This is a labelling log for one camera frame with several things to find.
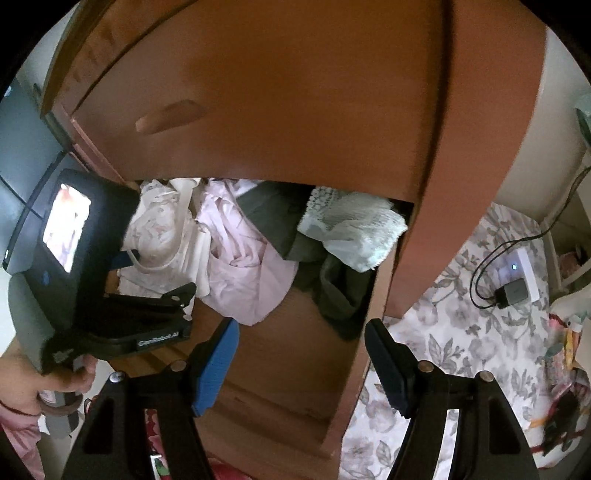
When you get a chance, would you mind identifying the white lace underwear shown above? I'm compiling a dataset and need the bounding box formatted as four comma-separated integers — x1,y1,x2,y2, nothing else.
297,185,409,273

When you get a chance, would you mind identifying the wooden drawer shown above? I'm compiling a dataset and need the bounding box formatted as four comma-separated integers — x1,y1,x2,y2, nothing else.
104,178,407,460
69,0,458,204

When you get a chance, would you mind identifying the white shelf frame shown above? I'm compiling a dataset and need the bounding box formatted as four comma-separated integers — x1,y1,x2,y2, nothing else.
538,178,591,296

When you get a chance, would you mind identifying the floral bedsheet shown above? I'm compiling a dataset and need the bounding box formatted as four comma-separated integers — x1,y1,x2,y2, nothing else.
342,200,573,480

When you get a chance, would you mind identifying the dark cabinet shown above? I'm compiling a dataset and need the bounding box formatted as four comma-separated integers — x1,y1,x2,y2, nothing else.
0,76,65,213

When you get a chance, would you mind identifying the black charger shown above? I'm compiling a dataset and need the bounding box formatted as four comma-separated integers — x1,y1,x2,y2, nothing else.
494,277,532,309

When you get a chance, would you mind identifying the wooden nightstand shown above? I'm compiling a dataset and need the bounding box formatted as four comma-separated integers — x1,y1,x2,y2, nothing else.
39,0,548,319

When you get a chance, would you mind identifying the white flat box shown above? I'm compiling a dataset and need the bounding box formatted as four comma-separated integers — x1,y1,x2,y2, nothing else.
494,247,548,303

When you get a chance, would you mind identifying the pale pink garment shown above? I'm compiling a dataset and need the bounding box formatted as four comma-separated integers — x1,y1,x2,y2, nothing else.
196,178,301,328

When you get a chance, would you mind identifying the cream bra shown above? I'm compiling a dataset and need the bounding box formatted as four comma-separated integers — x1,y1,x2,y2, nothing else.
117,178,215,298

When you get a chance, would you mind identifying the person's left forearm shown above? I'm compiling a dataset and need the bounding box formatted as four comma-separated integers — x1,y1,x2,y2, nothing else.
0,406,44,472

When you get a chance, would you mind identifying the person's left hand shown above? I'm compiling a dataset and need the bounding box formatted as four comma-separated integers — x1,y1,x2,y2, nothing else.
0,342,99,415

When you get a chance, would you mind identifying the colourful fabric pile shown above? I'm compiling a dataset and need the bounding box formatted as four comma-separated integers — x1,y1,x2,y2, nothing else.
531,295,591,467

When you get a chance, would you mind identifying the dark olive garment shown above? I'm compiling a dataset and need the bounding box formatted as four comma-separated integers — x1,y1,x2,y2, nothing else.
240,182,377,342

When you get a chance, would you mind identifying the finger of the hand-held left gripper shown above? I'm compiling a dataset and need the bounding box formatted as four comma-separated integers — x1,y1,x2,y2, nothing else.
104,281,198,325
112,248,140,271

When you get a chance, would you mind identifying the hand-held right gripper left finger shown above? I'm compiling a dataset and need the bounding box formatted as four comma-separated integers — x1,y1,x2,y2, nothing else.
62,318,241,480

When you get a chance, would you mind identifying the closed wooden drawer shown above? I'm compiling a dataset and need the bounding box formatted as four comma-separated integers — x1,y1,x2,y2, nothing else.
69,0,458,204

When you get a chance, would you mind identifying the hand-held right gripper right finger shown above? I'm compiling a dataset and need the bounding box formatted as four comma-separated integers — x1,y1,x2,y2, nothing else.
365,318,540,480

